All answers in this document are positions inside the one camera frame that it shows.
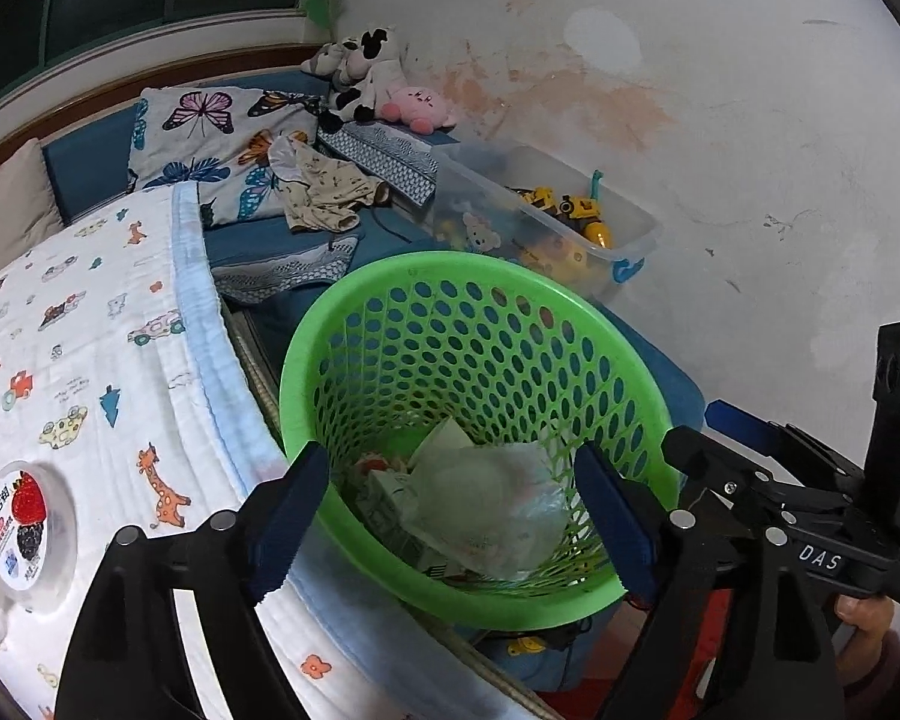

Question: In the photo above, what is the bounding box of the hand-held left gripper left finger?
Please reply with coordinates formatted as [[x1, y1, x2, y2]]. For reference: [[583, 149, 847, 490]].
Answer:
[[54, 441, 331, 720]]

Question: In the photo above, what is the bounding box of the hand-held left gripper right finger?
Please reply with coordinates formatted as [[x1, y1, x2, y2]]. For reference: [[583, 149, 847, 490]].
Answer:
[[574, 441, 848, 720]]

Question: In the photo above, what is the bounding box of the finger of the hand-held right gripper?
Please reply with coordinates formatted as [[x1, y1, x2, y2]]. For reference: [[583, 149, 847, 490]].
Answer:
[[661, 426, 792, 533], [705, 399, 867, 481]]

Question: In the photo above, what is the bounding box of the blue white milk carton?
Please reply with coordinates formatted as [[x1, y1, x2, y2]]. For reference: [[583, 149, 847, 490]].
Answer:
[[356, 469, 462, 578]]

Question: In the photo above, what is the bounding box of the clear plastic bag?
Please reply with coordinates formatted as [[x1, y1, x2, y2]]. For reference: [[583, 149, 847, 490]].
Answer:
[[405, 418, 571, 582]]

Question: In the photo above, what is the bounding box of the green plastic basket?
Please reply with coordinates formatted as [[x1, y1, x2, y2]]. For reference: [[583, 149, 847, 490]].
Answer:
[[279, 251, 682, 631]]

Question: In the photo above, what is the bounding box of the person's right hand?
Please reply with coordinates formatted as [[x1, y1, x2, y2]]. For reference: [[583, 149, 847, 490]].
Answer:
[[832, 591, 897, 665]]

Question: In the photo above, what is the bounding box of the yellow toy excavator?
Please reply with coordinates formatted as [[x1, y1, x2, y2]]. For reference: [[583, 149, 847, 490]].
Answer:
[[517, 184, 614, 250]]

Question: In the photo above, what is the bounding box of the grey patterned cloth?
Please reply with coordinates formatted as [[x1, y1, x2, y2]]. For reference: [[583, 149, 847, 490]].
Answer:
[[214, 236, 361, 305]]

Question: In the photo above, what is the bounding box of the clear lid with strawberry label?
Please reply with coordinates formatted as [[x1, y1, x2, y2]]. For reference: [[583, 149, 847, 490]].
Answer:
[[0, 460, 78, 601]]

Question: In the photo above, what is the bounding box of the white cartoon printed blanket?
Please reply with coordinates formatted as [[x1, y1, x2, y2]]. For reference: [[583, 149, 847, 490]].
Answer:
[[0, 181, 541, 720]]

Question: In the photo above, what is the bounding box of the beige printed garment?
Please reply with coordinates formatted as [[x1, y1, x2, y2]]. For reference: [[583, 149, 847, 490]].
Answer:
[[268, 136, 391, 235]]

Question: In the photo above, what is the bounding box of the clear plastic storage box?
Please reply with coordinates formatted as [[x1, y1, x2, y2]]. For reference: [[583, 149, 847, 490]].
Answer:
[[420, 141, 661, 301]]

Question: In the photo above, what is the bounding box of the large butterfly print pillow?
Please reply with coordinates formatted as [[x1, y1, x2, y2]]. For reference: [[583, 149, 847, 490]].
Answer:
[[127, 86, 323, 226]]

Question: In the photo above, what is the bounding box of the beige pillow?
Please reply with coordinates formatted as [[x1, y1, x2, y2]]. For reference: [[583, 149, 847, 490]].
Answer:
[[0, 139, 65, 290]]

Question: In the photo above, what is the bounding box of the pink plush toy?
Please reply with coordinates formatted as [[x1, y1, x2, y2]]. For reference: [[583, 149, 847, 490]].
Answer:
[[377, 82, 458, 127]]

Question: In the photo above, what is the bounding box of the black white cow plush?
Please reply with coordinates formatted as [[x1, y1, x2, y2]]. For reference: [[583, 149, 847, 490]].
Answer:
[[322, 25, 406, 132]]

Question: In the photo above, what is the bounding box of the grey white plush toy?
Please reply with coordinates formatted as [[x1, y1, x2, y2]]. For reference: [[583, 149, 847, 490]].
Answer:
[[301, 41, 346, 80]]

